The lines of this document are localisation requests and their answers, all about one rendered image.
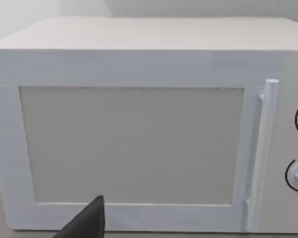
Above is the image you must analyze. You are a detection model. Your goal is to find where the pale microwave oven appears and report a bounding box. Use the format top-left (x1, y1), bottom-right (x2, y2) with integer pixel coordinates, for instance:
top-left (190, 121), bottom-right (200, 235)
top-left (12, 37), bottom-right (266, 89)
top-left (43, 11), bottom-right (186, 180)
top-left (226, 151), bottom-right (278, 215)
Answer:
top-left (0, 16), bottom-right (298, 236)

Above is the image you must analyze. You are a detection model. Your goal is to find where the pale microwave door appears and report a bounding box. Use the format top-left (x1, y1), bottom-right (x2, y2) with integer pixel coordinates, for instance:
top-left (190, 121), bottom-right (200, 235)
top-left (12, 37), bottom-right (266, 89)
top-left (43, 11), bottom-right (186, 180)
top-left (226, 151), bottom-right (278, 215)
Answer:
top-left (0, 49), bottom-right (288, 234)

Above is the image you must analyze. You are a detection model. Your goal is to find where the pale microwave door handle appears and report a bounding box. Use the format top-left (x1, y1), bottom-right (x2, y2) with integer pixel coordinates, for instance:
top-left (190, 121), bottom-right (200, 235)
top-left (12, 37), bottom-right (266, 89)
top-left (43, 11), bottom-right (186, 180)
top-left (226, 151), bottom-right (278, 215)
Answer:
top-left (242, 78), bottom-right (279, 231)

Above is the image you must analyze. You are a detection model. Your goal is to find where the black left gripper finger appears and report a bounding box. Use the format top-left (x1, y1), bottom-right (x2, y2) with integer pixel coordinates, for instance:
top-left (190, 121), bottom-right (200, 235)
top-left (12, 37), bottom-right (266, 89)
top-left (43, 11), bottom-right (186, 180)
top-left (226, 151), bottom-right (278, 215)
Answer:
top-left (52, 194), bottom-right (105, 238)

